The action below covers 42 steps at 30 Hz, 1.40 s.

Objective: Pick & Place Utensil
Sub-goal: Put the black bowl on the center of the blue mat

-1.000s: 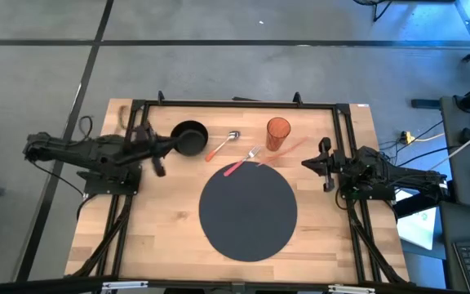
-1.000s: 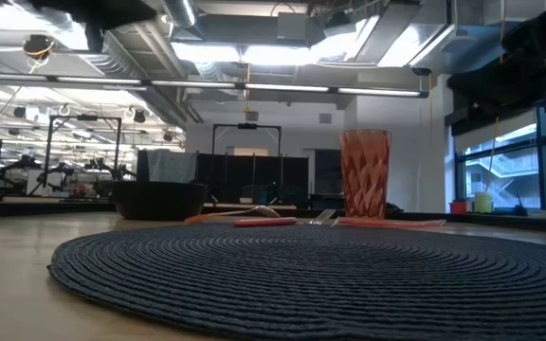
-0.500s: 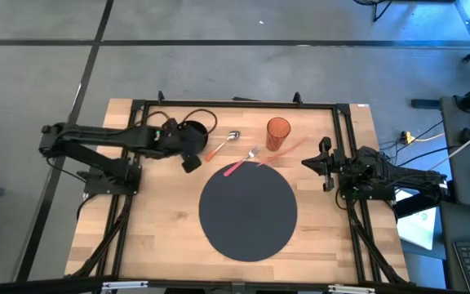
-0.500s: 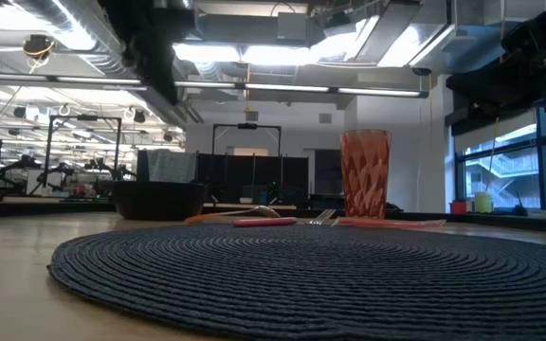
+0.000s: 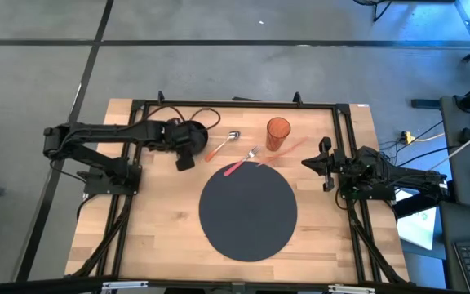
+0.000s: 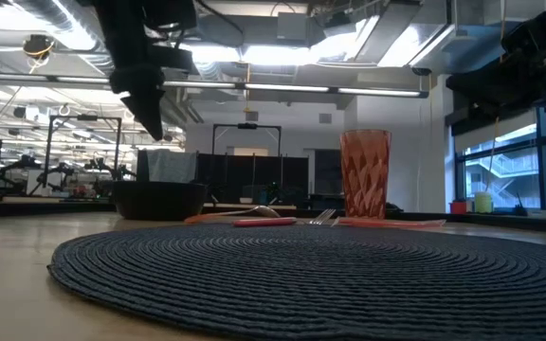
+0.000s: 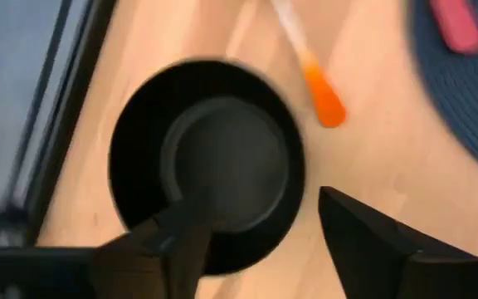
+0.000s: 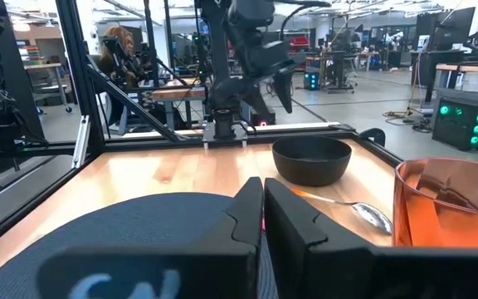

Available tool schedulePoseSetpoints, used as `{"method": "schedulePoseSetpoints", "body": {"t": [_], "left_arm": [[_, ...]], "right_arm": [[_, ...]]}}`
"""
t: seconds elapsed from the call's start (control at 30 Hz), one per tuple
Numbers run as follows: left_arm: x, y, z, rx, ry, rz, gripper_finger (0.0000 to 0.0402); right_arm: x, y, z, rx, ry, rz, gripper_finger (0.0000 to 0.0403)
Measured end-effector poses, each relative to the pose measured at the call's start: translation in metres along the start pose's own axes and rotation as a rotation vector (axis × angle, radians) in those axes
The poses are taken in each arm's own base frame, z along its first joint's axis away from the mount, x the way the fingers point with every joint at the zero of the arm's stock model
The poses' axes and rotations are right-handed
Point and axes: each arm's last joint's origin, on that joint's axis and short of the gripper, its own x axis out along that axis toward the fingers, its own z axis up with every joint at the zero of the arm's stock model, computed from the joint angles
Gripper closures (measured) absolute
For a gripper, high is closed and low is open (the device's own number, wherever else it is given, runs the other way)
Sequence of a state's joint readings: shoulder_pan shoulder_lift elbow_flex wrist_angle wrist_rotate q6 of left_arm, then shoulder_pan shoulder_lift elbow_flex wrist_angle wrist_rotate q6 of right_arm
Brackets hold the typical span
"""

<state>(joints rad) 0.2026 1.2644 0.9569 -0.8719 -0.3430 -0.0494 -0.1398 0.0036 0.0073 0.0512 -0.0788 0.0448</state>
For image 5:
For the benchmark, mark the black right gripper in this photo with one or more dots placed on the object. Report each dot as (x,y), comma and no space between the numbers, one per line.
(329,167)

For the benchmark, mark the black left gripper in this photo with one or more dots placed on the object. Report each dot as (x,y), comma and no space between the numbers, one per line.
(180,139)

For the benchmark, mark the black bowl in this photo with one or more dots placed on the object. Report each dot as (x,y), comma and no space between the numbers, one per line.
(200,136)

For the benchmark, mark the translucent orange straw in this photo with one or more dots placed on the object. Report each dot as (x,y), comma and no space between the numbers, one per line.
(284,151)

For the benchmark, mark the orange faceted plastic tumbler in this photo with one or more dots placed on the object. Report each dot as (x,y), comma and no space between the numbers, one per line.
(278,132)

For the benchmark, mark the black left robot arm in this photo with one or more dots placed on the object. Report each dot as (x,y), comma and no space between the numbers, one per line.
(96,131)

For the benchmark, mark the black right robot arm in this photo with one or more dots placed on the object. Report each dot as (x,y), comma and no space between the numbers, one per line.
(406,177)

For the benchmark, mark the round dark woven placemat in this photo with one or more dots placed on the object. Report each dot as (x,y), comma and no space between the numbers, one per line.
(247,220)

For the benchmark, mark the white paper sheet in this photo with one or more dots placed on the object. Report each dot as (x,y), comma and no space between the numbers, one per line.
(416,228)

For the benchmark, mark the dark grey desk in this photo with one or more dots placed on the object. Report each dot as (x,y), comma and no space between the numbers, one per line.
(463,220)
(451,118)

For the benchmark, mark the black aluminium table frame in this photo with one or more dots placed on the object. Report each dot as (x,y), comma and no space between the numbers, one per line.
(239,104)

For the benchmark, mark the silver metal bracket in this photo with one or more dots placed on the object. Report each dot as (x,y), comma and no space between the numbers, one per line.
(351,289)
(125,284)

